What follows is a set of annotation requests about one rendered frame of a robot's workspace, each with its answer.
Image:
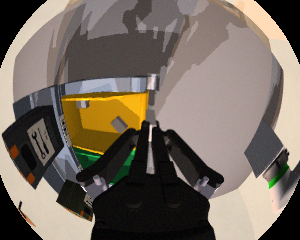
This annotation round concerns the green bin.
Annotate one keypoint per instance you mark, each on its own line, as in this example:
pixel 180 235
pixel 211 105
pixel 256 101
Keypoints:
pixel 88 158

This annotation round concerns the yellow bin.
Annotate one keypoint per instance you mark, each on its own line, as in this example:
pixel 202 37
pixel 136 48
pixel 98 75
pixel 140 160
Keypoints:
pixel 90 128

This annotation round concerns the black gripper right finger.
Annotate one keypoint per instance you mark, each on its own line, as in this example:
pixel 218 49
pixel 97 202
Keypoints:
pixel 201 177

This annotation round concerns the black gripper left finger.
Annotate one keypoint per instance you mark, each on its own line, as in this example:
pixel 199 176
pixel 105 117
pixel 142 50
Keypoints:
pixel 96 178

